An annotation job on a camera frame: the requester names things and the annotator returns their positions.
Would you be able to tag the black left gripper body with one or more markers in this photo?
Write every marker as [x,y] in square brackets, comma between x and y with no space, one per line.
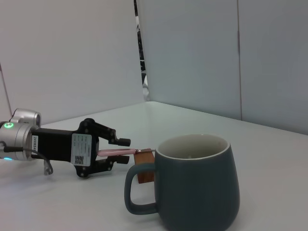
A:
[55,146]

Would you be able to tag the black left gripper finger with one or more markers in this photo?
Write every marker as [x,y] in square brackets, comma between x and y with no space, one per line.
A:
[106,133]
[101,166]

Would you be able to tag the brown arched wooden block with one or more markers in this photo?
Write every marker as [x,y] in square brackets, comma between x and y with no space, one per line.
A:
[145,163]

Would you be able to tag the grey ceramic mug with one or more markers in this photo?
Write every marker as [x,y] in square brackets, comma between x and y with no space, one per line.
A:
[197,187]

